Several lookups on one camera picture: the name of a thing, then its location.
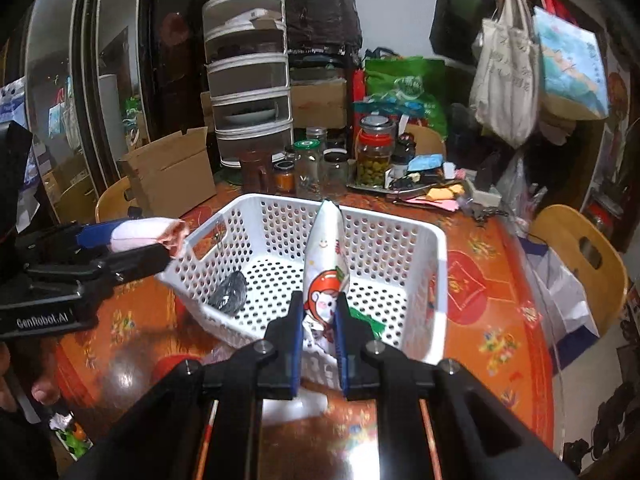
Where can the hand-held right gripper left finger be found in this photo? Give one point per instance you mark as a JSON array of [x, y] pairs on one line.
[[296, 345]]

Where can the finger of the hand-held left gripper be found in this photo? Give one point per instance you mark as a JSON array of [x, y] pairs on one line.
[[97, 235], [137, 262]]

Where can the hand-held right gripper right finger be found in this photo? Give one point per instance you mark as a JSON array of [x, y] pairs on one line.
[[341, 347]]

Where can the pink white snack packet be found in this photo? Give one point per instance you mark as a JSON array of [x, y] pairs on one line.
[[142, 232]]

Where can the white cartoon snack packet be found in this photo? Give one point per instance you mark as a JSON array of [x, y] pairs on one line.
[[322, 260]]

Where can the white perforated plastic basket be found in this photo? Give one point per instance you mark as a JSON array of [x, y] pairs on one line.
[[390, 270]]

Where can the person's left hand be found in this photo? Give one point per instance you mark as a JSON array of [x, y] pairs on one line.
[[44, 390]]

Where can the wooden chair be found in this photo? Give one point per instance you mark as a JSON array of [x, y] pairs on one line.
[[111, 202], [560, 230], [427, 140]]

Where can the black mesh pouch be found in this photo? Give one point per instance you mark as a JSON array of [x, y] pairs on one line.
[[229, 292]]

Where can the open cardboard box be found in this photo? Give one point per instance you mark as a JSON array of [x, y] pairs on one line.
[[172, 175]]

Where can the red round lid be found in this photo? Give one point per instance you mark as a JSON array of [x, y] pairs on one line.
[[167, 366]]

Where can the green and white packet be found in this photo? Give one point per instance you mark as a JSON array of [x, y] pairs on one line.
[[72, 435]]

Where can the brown mug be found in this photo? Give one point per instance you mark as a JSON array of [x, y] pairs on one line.
[[255, 172]]

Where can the mirrored cabinet door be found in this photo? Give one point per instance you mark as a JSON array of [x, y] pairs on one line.
[[55, 85]]

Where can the metal tray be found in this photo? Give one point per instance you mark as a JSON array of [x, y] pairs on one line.
[[370, 189]]

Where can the orange spice jar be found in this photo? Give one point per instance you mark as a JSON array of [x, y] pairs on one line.
[[283, 176]]

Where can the green lid glass jar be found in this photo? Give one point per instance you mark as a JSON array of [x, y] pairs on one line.
[[307, 172]]

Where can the pink paper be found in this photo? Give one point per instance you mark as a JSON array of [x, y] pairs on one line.
[[440, 205]]

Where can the clear empty glass jar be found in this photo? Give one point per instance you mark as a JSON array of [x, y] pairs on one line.
[[335, 170]]

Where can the yellow sponge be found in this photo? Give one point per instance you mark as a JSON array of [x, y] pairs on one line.
[[442, 192]]

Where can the red lid olive jar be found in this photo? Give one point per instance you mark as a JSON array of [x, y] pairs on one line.
[[375, 157]]

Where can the blue packet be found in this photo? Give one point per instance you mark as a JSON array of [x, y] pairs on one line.
[[425, 163]]

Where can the metal lid glass jar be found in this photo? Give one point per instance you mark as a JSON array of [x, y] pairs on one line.
[[316, 134]]

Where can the white tiered mesh rack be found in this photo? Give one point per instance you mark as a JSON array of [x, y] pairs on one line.
[[247, 75]]

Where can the white plastic bag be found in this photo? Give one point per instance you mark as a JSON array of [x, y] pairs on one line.
[[565, 300]]

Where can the closed cardboard box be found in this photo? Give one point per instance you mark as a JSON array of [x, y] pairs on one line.
[[317, 102]]

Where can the green shopping bag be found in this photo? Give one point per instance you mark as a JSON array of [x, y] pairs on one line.
[[407, 90]]

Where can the black plastic covered bundle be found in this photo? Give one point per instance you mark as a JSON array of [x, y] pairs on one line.
[[322, 20]]

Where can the beige canvas tote bag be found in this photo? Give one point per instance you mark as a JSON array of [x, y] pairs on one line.
[[505, 80]]

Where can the black hanging bag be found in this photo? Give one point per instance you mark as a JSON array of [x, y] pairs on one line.
[[452, 20]]

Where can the blue printed tote bag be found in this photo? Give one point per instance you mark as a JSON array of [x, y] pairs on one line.
[[570, 70]]

